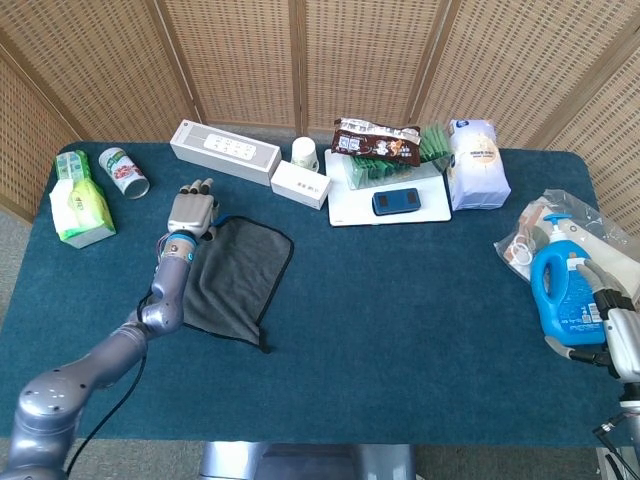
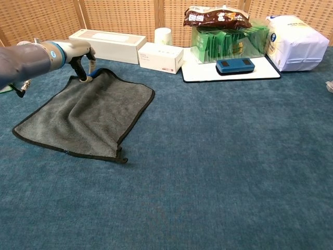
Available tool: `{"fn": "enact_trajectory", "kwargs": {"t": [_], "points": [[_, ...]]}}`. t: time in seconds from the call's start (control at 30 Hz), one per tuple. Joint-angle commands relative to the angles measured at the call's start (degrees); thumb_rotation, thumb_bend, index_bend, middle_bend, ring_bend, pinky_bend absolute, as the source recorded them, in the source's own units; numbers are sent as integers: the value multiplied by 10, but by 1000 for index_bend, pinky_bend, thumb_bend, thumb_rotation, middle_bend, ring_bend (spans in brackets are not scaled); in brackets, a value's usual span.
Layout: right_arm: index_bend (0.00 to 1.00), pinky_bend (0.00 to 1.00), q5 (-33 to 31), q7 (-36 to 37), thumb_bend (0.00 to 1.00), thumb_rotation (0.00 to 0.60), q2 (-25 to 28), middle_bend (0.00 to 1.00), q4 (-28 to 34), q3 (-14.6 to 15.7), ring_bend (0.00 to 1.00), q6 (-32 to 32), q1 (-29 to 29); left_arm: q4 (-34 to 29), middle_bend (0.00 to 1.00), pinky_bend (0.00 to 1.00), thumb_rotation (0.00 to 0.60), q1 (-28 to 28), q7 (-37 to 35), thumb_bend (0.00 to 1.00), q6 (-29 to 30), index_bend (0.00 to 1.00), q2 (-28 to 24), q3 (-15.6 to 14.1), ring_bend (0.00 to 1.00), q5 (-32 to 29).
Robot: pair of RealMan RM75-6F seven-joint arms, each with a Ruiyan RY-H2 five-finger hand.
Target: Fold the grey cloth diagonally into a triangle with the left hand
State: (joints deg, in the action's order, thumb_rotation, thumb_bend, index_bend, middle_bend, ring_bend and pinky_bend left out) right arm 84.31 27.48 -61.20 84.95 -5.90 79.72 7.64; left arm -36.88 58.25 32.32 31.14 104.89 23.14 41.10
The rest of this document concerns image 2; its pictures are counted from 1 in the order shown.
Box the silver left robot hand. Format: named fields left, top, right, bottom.
left=62, top=40, right=97, bottom=83

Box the grey and blue cloth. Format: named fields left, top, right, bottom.
left=12, top=68, right=156, bottom=165

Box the long white power strip box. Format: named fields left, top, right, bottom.
left=68, top=29, right=147, bottom=65

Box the bamboo folding screen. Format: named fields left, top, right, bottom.
left=0, top=0, right=333, bottom=49

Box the small white cardboard box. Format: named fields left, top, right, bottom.
left=137, top=42, right=184, bottom=75

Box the white paper cup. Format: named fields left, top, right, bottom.
left=154, top=27, right=173, bottom=47

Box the white rectangular board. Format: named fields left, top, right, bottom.
left=181, top=53, right=282, bottom=83

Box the brown snack bag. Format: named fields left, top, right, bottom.
left=183, top=5, right=253, bottom=29

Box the clear box of green sachets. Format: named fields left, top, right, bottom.
left=191, top=22, right=271, bottom=65

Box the blue whiteboard eraser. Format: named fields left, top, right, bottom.
left=215, top=58, right=258, bottom=77

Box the teal carpet table cover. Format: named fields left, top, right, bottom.
left=0, top=46, right=333, bottom=250

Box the white flour bag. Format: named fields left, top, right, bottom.
left=265, top=15, right=330, bottom=72

